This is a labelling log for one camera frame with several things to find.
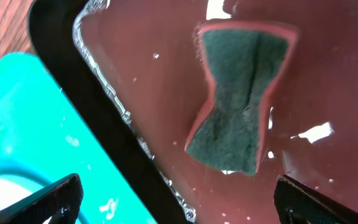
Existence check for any teal plastic tray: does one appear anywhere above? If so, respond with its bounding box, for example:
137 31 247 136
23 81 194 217
0 53 154 224

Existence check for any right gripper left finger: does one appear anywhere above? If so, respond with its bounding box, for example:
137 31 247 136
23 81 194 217
0 173 83 224

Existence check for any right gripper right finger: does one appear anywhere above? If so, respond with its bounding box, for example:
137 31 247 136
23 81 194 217
273 175 358 224

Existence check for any black tray with dark water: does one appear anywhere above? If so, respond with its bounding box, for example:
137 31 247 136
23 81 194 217
29 0 358 223

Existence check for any red and black sponge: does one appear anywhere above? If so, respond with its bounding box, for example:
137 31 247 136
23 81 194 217
185 21 298 175

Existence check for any light blue plate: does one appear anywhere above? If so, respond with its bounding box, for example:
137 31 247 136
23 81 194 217
0 175 43 210

